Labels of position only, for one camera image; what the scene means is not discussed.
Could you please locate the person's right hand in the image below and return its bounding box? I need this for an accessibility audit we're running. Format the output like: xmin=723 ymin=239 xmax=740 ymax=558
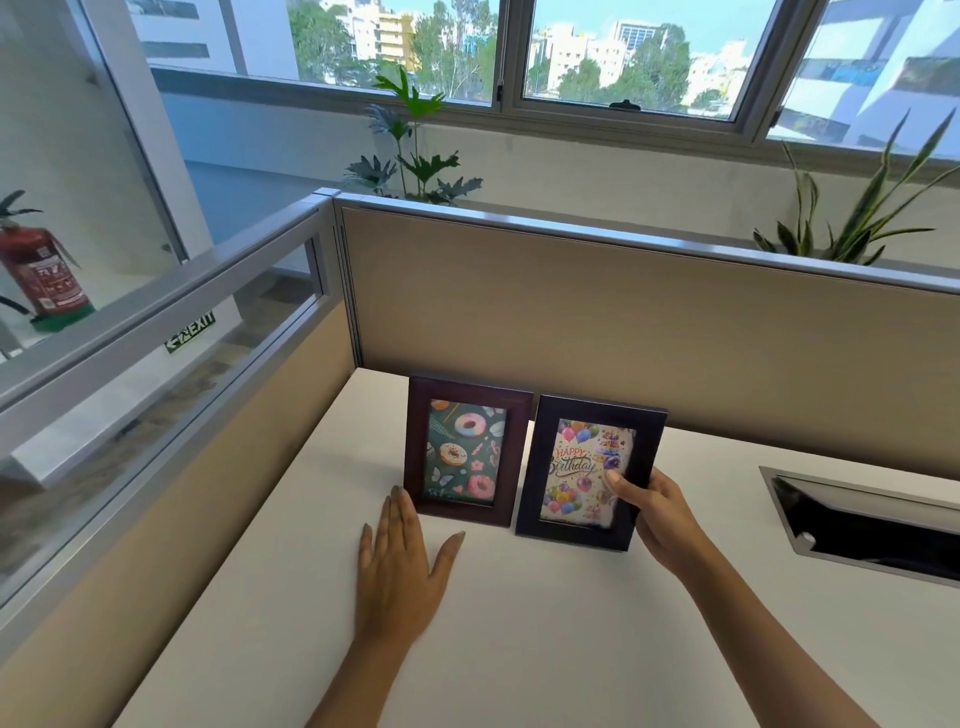
xmin=603 ymin=467 xmax=721 ymax=587

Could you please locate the person's left hand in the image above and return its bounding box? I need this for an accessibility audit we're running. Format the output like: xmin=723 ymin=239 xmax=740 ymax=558
xmin=354 ymin=485 xmax=467 ymax=650

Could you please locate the dark blue balloon picture frame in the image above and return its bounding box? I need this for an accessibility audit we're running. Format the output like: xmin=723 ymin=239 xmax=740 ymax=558
xmin=513 ymin=393 xmax=669 ymax=554

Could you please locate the person's left forearm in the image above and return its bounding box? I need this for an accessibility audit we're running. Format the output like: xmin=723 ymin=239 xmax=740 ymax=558
xmin=306 ymin=628 xmax=430 ymax=728

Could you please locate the person's right forearm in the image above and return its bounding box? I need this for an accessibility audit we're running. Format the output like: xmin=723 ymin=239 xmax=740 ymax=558
xmin=681 ymin=545 xmax=880 ymax=728

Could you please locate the beige cubicle partition panel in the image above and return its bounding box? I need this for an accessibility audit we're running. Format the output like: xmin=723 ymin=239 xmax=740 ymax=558
xmin=331 ymin=191 xmax=960 ymax=475

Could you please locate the glass-topped side partition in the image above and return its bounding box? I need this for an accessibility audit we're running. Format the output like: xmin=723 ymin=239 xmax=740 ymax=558
xmin=0 ymin=187 xmax=360 ymax=728

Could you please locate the green exit sign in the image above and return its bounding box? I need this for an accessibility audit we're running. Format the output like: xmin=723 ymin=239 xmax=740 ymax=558
xmin=164 ymin=312 xmax=218 ymax=355

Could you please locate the snake plant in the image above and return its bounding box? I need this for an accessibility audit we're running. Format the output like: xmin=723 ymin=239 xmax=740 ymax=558
xmin=753 ymin=107 xmax=958 ymax=267

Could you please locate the broad-leaf green plant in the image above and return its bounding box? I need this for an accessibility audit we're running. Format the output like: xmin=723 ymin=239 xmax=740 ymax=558
xmin=344 ymin=63 xmax=485 ymax=206

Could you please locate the aluminium sliding window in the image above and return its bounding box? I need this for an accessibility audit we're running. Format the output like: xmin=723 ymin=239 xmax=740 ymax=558
xmin=123 ymin=0 xmax=960 ymax=180

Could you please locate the red fire extinguisher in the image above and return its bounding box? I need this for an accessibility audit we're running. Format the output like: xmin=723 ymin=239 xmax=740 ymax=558
xmin=0 ymin=190 xmax=95 ymax=333

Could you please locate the brown donut picture frame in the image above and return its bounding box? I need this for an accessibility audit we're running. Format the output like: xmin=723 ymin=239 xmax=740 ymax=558
xmin=403 ymin=375 xmax=535 ymax=529

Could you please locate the metal desk cable hatch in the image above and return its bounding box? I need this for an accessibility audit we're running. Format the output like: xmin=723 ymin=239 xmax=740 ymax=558
xmin=759 ymin=465 xmax=960 ymax=588

